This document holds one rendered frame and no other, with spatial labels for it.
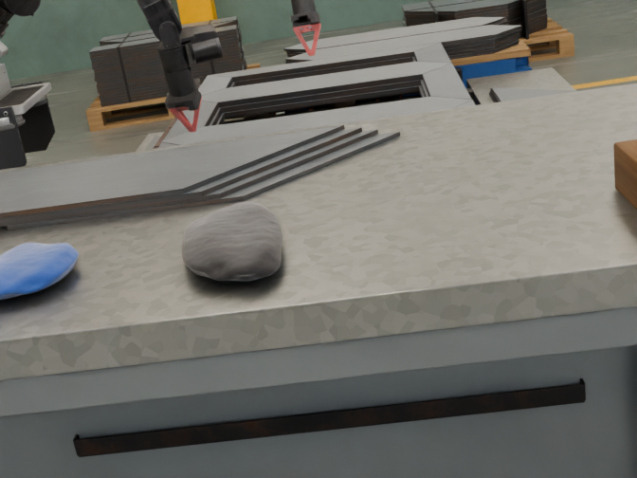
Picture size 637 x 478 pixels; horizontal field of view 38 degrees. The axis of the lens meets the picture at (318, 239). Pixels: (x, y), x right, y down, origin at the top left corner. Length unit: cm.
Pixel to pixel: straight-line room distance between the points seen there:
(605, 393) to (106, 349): 96
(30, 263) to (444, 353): 41
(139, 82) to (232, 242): 566
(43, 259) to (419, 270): 37
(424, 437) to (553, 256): 80
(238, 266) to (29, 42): 871
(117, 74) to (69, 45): 291
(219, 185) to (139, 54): 540
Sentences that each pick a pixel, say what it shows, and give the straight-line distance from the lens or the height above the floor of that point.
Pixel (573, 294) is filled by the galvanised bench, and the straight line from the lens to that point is 82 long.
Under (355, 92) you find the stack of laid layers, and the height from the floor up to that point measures 83.
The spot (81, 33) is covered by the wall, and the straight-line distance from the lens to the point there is 938.
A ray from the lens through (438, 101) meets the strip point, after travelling 222.
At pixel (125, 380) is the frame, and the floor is 99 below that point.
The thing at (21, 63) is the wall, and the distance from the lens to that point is 956.
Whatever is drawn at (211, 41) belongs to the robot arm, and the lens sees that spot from 196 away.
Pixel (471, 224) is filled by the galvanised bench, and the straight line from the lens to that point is 92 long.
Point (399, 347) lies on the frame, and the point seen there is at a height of 99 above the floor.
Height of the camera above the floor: 139
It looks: 21 degrees down
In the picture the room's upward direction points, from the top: 9 degrees counter-clockwise
